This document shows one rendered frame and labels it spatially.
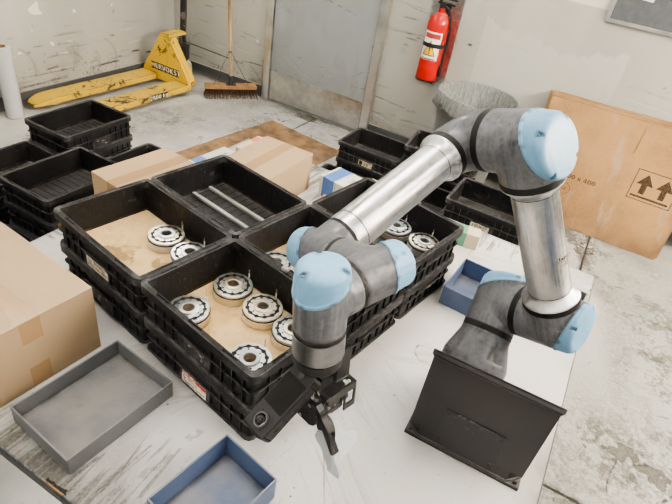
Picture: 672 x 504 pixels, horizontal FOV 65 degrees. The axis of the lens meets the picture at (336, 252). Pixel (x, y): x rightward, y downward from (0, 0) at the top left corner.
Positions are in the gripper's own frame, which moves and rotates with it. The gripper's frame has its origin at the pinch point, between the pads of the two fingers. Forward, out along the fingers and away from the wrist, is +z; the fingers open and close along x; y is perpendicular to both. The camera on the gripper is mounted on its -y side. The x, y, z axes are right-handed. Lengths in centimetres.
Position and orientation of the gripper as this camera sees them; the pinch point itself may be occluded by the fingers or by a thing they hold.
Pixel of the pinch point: (303, 448)
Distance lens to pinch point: 91.3
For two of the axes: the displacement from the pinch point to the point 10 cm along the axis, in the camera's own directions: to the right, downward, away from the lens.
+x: -6.7, -4.4, 6.0
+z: -0.6, 8.3, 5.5
